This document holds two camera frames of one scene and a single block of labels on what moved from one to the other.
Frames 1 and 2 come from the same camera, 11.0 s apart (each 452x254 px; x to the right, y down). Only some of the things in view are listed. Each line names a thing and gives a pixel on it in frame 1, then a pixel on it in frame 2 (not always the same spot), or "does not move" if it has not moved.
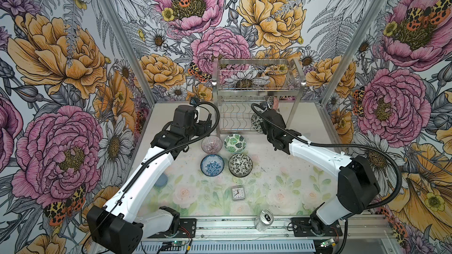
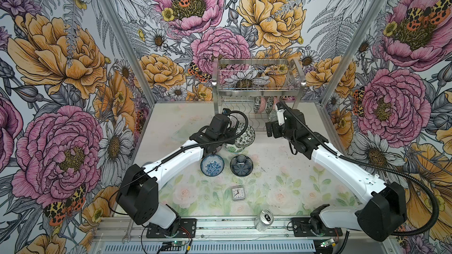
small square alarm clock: x=238 y=192 does not move
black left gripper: x=201 y=127 → x=232 y=131
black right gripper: x=264 y=129 → x=275 y=125
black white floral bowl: x=269 y=100 does not move
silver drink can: x=265 y=220 does not move
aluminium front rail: x=355 y=227 does not move
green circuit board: x=178 y=243 does not move
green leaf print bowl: x=235 y=143 does not move
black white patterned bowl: x=240 y=164 → x=246 y=139
